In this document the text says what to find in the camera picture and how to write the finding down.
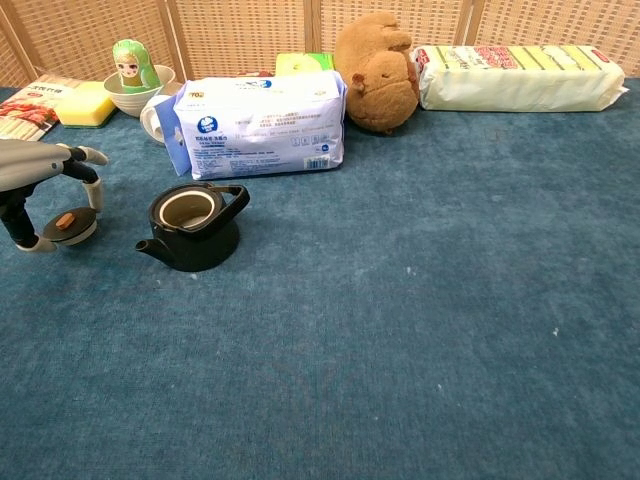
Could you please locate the brown capybara plush toy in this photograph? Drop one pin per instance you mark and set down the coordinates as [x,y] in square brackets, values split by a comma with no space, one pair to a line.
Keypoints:
[380,85]

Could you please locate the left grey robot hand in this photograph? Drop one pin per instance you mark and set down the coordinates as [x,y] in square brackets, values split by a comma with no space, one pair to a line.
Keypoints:
[25,160]

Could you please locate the white blue tissue pack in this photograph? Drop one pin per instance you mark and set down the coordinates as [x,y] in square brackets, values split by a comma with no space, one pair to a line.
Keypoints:
[260,130]

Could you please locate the blue table cloth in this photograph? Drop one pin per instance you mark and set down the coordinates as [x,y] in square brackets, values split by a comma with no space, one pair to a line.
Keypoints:
[350,325]

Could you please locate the red white food packet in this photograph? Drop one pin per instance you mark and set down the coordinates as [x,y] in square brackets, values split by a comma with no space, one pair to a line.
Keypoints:
[25,112]

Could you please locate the white ceramic bowl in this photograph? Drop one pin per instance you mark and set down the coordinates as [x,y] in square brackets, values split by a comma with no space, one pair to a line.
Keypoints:
[125,102]

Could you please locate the green nesting doll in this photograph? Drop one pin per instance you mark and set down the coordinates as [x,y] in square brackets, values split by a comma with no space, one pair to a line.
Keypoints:
[134,65]

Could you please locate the yellow green sponge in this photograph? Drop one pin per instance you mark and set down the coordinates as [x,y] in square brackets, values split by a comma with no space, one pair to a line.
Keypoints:
[85,107]

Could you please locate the green tissue box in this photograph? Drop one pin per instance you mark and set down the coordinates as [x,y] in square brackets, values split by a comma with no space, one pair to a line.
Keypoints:
[300,62]

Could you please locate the black teapot lid orange knob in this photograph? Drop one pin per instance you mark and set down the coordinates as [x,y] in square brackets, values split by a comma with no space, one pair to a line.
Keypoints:
[77,227]

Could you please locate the yellow scouring sponge multipack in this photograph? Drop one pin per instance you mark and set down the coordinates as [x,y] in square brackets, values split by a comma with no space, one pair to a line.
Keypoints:
[520,85]

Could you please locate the rattan folding screen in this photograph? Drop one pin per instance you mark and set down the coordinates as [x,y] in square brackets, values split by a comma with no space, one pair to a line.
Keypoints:
[240,35]

